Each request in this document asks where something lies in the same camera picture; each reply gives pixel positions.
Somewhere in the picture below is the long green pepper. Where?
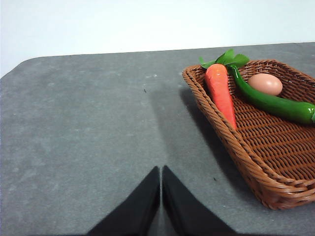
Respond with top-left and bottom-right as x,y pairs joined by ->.
227,65 -> 315,125

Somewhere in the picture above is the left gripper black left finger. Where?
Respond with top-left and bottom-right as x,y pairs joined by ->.
87,166 -> 161,236

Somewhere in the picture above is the orange carrot with green leaves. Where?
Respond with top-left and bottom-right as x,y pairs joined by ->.
198,48 -> 251,131

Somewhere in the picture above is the brown egg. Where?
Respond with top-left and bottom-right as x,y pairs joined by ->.
247,73 -> 283,96

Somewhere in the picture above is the brown wicker basket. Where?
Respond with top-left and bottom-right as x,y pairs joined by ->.
182,58 -> 315,210

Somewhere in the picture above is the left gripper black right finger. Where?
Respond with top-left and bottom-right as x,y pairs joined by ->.
161,165 -> 237,236

